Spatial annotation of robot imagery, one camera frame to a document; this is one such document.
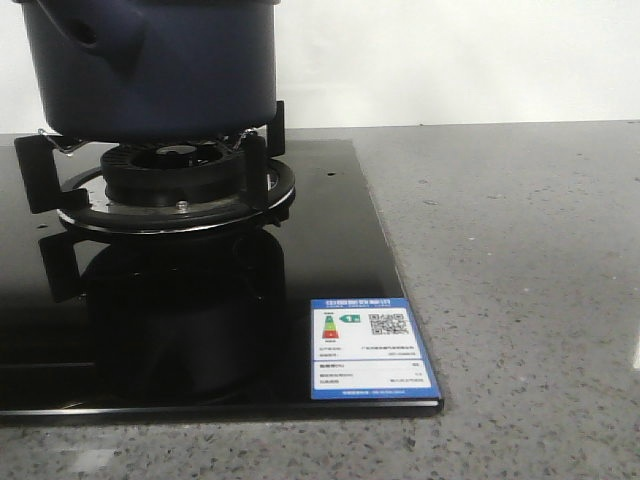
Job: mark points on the dark blue cooking pot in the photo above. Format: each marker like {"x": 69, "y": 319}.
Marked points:
{"x": 143, "y": 71}

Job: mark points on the black pot support grate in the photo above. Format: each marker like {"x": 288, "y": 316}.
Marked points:
{"x": 82, "y": 203}

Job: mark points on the blue energy label sticker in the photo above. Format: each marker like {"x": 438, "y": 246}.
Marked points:
{"x": 368, "y": 349}

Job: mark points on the black gas burner head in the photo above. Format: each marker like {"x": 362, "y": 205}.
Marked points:
{"x": 161, "y": 176}

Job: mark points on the black glass gas stove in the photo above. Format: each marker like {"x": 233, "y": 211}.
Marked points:
{"x": 209, "y": 326}

